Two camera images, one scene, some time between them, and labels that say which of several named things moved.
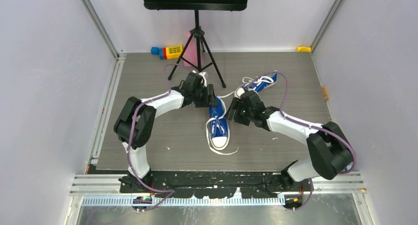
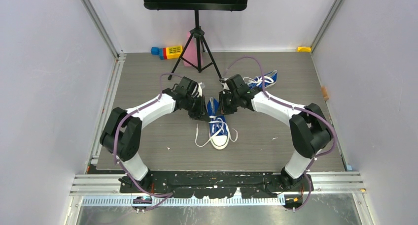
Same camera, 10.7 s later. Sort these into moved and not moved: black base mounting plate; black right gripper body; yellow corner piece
Moved: black right gripper body
Not moved: black base mounting plate; yellow corner piece
